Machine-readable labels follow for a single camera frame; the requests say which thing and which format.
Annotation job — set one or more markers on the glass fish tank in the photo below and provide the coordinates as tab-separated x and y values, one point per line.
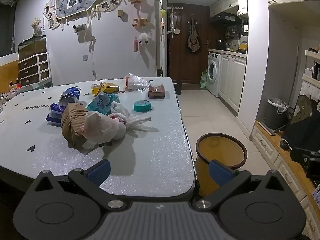
31	47

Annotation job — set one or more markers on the blue floral plastic packet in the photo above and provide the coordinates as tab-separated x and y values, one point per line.
56	110

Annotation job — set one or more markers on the white drawer cabinet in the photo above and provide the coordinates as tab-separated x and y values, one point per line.
32	67

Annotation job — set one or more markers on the hanging brown bag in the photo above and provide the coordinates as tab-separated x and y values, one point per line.
193	41

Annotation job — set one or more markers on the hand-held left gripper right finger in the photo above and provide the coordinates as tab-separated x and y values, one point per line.
220	172

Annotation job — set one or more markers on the white round hanging utensil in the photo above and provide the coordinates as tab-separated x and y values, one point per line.
176	31

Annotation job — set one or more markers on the small yellow carton box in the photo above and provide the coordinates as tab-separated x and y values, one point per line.
95	91

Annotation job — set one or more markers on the black cooking pot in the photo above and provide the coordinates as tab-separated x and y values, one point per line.
221	45

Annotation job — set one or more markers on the green plastic bag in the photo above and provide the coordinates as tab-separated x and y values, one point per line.
203	80

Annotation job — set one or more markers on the white plush sheep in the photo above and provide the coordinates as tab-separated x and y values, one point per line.
143	38

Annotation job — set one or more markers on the yellow kitchen container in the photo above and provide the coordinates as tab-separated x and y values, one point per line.
243	46

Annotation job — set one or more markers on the wall photo collage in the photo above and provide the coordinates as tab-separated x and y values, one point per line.
75	2

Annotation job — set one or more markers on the dried flower bunch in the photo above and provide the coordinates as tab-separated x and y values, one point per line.
37	26

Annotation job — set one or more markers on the brown tissue box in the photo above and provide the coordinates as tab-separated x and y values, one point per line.
156	92

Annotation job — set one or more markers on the teal round lid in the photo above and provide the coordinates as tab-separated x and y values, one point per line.
142	106

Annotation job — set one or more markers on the white wall shelf unit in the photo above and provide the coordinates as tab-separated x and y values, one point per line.
311	77

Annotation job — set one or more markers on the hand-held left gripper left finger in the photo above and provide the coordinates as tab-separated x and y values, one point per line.
100	172

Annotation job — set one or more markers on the grey bar tool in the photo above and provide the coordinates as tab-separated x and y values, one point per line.
266	128

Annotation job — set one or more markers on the small black round gadget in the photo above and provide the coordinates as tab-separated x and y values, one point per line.
284	144

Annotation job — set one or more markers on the brown wooden door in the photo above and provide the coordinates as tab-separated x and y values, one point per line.
182	62

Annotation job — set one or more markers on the clear plastic bag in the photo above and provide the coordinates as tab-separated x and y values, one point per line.
135	82

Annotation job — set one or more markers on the blue drink can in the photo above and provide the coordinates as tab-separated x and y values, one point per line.
68	97

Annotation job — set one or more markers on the pink hanging tag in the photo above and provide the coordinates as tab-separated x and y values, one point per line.
136	45

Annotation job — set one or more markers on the white washing machine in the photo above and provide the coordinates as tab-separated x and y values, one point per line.
213	72

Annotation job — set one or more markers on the teal tissue packet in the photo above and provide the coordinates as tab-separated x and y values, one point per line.
101	102

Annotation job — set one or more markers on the small black crate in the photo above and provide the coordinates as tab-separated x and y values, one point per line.
178	88

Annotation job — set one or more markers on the black range hood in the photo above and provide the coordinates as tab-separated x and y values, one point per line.
225	18

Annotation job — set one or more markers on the grey bin with white liner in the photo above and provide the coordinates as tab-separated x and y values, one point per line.
273	117

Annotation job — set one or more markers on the brown paper bag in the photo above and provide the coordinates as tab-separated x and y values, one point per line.
72	120

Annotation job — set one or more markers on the yellow bin with brown rim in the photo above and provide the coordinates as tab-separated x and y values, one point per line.
220	147

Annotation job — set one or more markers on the white plastic bag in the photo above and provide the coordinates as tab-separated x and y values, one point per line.
105	127

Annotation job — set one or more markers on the dark printed panel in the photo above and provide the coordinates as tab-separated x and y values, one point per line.
305	120

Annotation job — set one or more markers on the white kitchen base cabinets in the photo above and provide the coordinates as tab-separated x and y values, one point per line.
232	80

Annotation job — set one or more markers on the white refrigerator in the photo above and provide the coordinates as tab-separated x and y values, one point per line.
160	55

